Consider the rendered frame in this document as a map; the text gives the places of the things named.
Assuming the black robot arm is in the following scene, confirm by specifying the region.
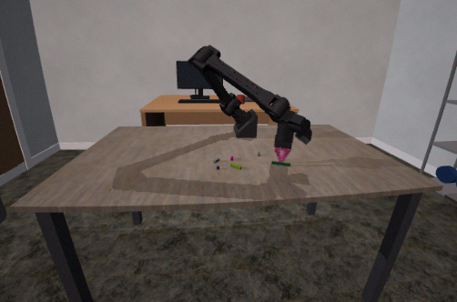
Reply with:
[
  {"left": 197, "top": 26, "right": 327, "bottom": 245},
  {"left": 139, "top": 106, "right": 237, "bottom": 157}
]
[{"left": 188, "top": 45, "right": 312, "bottom": 145}]

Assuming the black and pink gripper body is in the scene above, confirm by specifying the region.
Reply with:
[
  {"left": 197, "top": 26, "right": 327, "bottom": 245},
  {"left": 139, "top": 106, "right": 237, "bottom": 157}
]
[{"left": 274, "top": 127, "right": 292, "bottom": 149}]

